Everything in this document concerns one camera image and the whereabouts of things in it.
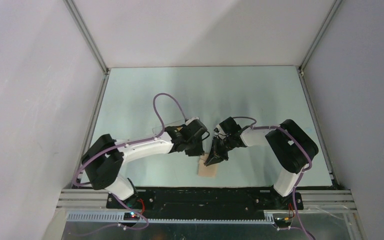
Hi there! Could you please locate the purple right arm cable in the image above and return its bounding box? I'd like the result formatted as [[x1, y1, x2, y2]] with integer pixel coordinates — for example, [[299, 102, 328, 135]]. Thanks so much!
[[231, 116, 315, 240]]

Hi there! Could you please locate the beige leather card holder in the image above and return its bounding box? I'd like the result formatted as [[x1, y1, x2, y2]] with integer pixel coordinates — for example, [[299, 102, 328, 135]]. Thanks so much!
[[197, 153, 218, 178]]

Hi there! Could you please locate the grey slotted cable duct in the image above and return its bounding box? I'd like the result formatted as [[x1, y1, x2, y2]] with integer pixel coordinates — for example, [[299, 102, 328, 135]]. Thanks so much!
[[66, 211, 275, 225]]

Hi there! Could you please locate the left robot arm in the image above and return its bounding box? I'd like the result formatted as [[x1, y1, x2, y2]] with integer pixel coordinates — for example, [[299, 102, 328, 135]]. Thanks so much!
[[81, 117, 209, 208]]

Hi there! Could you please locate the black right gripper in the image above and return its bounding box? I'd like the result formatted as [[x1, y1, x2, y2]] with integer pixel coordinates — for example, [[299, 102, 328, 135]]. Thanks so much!
[[205, 135, 235, 167]]

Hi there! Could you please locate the aluminium frame post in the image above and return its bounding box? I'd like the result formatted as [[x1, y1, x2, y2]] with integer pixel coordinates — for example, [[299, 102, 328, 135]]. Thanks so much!
[[298, 0, 344, 75], [63, 0, 109, 75]]

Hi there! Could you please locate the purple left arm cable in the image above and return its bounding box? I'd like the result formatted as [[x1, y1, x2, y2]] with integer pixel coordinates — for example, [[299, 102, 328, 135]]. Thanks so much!
[[71, 93, 188, 231]]

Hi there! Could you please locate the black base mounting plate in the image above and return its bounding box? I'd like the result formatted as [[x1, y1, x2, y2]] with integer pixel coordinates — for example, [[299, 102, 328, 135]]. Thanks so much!
[[107, 187, 304, 220]]

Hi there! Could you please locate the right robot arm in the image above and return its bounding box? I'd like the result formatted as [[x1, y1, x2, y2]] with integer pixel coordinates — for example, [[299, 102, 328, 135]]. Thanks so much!
[[203, 116, 319, 209]]

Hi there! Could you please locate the right aluminium frame post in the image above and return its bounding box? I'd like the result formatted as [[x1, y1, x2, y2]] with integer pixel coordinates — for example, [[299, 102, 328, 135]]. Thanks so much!
[[298, 0, 344, 75]]

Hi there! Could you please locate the left aluminium frame post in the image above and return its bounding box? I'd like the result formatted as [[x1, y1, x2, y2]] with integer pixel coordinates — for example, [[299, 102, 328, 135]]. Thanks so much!
[[63, 0, 109, 75]]

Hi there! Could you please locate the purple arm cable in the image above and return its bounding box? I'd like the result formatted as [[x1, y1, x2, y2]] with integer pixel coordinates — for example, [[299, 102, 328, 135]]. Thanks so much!
[[231, 116, 315, 240], [71, 93, 188, 231]]

